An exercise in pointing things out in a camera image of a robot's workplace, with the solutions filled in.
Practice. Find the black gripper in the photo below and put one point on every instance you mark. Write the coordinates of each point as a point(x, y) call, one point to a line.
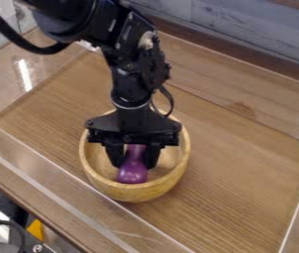
point(140, 126)

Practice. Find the purple toy eggplant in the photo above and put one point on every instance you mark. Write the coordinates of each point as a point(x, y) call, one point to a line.
point(132, 171)

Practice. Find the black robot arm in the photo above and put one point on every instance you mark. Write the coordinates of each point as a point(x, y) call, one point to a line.
point(113, 26)

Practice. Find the brown wooden bowl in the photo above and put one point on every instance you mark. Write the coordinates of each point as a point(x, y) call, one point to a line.
point(163, 176)

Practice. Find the yellow black equipment under table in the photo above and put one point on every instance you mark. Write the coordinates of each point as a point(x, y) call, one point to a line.
point(16, 240)

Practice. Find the clear acrylic barrier wall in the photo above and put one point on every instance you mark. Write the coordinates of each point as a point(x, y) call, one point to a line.
point(235, 203)

